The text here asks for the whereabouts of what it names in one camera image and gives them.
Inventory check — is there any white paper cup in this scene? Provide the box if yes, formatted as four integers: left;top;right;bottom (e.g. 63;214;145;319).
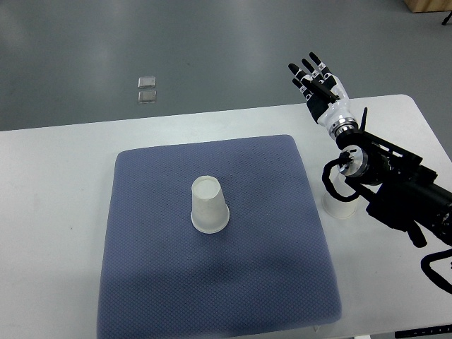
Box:
322;172;358;219
191;175;230;234

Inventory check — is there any black table control panel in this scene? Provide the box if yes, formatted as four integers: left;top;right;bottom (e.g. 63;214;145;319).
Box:
394;324;451;338

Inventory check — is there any white paper cup on mat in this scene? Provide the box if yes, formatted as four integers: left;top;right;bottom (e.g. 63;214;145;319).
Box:
191;175;230;234

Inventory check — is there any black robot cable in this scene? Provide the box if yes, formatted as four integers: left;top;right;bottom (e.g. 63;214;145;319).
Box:
322;158;361;203

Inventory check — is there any upper metal floor plate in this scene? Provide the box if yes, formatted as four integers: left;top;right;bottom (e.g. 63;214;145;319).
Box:
138;76;156;88

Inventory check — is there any wooden box corner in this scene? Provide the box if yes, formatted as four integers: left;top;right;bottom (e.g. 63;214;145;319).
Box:
403;0;451;13

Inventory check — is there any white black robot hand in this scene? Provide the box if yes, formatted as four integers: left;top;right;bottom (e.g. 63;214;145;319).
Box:
288;52;358;140

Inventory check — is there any blue fabric cushion mat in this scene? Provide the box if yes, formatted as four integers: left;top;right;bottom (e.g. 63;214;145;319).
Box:
97;135;341;338

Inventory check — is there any black tripod leg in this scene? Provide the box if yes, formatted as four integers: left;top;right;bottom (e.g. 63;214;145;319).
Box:
441;12;452;25

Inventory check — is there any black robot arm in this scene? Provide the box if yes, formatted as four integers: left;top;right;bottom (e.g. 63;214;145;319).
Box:
335;123;451;247

